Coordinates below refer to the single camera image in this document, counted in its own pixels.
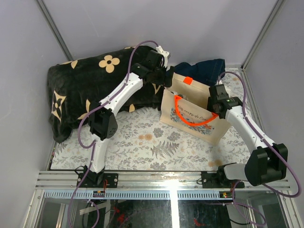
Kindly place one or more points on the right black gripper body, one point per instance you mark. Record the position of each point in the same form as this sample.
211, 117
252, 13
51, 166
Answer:
211, 107

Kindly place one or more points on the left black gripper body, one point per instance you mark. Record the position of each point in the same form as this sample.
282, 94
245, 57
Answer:
169, 76

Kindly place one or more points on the beige canvas bag orange handles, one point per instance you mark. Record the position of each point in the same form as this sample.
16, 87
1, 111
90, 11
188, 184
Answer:
191, 116

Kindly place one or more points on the clear square bottle grey cap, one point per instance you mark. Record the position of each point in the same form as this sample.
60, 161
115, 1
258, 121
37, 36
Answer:
183, 97

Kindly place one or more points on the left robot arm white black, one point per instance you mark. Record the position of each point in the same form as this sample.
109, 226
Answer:
102, 115

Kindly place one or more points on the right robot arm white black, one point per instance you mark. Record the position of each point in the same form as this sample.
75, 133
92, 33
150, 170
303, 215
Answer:
263, 165

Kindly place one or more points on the dark blue denim garment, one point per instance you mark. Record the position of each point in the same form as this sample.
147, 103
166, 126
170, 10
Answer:
205, 72

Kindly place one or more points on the floral patterned tablecloth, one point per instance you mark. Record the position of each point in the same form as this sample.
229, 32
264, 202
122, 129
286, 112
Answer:
142, 142

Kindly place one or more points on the black floral pattern pillow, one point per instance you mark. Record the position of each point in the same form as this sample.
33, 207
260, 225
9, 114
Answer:
73, 86

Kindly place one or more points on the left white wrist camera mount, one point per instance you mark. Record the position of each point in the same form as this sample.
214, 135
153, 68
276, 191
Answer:
165, 55

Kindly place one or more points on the aluminium mounting rail frame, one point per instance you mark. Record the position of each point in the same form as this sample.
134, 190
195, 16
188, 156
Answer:
127, 195

